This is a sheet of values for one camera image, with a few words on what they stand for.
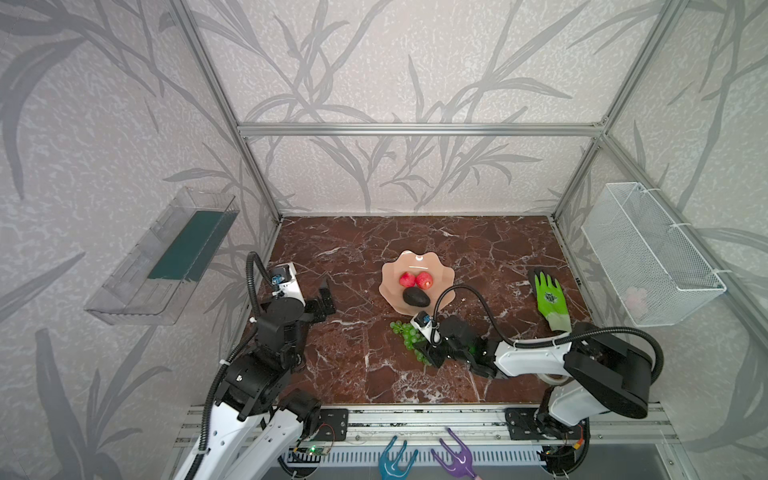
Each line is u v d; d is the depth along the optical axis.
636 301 0.72
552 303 0.94
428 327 0.74
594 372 0.43
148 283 0.64
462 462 0.69
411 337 0.84
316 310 0.59
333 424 0.74
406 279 0.96
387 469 0.68
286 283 0.54
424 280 0.96
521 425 0.74
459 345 0.67
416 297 0.91
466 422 0.76
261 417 0.45
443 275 0.99
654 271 0.64
